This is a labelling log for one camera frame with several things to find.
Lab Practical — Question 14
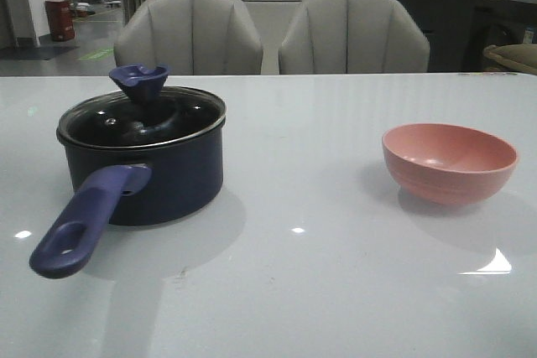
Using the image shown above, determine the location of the dark kitchen counter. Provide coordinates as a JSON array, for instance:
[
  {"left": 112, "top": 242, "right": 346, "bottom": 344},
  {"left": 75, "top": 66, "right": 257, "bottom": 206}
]
[{"left": 317, "top": 0, "right": 537, "bottom": 73}]

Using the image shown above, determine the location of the right grey upholstered chair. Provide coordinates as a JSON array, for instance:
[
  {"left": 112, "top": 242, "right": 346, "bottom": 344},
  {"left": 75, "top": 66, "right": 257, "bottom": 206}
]
[{"left": 278, "top": 0, "right": 430, "bottom": 75}]

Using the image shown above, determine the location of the red trash bin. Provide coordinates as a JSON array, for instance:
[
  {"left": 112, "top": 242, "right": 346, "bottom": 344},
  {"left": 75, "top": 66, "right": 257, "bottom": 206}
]
[{"left": 44, "top": 0, "right": 76, "bottom": 42}]

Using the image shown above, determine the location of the glass pot lid blue knob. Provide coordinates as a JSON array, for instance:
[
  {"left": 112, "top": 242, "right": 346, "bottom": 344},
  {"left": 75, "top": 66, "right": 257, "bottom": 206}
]
[{"left": 56, "top": 64, "right": 227, "bottom": 150}]

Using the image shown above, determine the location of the blue saucepan with handle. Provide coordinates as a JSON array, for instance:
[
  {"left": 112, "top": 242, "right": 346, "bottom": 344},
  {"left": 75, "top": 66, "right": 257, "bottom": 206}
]
[{"left": 29, "top": 93, "right": 228, "bottom": 280}]

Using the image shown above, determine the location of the grey upholstered chair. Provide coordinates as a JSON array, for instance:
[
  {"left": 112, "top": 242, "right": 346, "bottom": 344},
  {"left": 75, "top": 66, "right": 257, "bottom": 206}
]
[
  {"left": 278, "top": 0, "right": 430, "bottom": 75},
  {"left": 113, "top": 0, "right": 263, "bottom": 75}
]

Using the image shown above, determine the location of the pink plastic bowl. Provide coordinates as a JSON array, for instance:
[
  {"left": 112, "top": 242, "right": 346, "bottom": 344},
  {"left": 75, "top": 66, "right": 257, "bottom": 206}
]
[{"left": 382, "top": 123, "right": 519, "bottom": 205}]

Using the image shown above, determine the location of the beige cushion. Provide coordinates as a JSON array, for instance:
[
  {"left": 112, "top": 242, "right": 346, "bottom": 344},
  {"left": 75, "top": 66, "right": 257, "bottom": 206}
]
[{"left": 482, "top": 44, "right": 537, "bottom": 75}]

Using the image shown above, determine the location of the left grey upholstered chair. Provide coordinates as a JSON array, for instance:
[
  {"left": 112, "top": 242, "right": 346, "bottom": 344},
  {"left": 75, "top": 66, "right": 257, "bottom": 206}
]
[{"left": 113, "top": 0, "right": 263, "bottom": 75}]

